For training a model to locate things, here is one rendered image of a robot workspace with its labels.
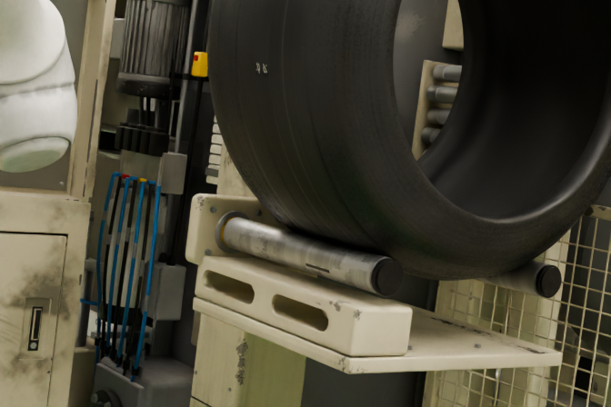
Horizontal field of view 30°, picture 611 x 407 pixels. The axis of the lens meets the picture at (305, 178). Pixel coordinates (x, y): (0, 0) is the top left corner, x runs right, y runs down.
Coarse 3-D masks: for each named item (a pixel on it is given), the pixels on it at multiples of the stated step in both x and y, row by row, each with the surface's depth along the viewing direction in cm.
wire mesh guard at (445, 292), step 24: (600, 216) 167; (576, 240) 171; (576, 264) 171; (456, 288) 191; (480, 312) 186; (552, 312) 174; (600, 312) 166; (576, 360) 169; (432, 384) 193; (456, 384) 189
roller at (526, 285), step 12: (528, 264) 151; (540, 264) 150; (492, 276) 156; (504, 276) 154; (516, 276) 152; (528, 276) 150; (540, 276) 149; (552, 276) 150; (516, 288) 153; (528, 288) 151; (540, 288) 149; (552, 288) 150
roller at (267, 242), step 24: (240, 240) 155; (264, 240) 151; (288, 240) 147; (312, 240) 144; (288, 264) 148; (312, 264) 142; (336, 264) 138; (360, 264) 135; (384, 264) 133; (360, 288) 136; (384, 288) 133
